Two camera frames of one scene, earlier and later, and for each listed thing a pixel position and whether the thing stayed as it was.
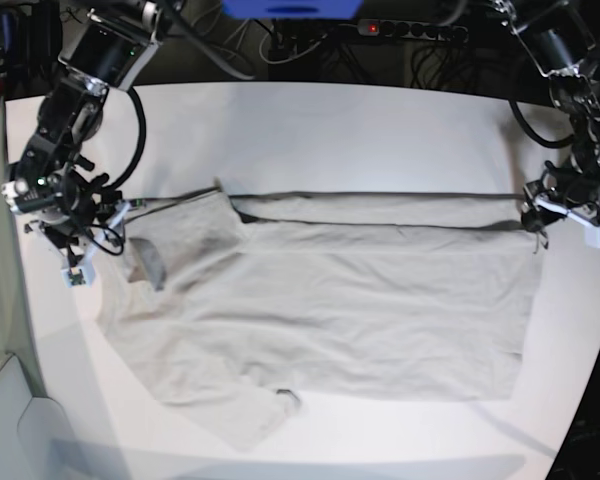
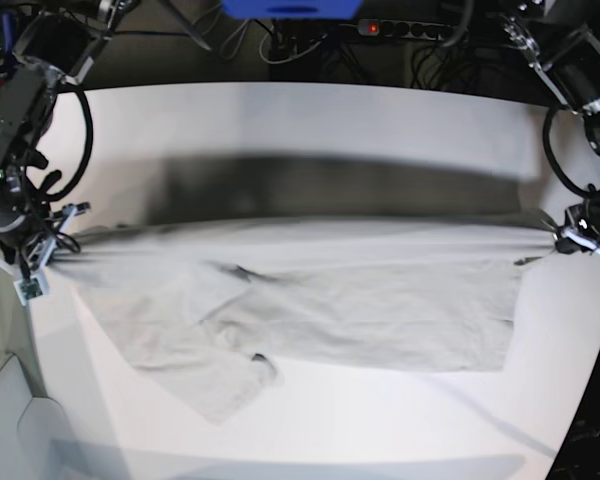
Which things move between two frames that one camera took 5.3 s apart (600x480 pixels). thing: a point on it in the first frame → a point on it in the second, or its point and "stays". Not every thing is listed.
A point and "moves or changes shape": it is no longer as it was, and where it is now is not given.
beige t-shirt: x=225 y=299 moves or changes shape
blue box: x=292 y=9 stays
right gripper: x=550 y=201 → x=593 y=226
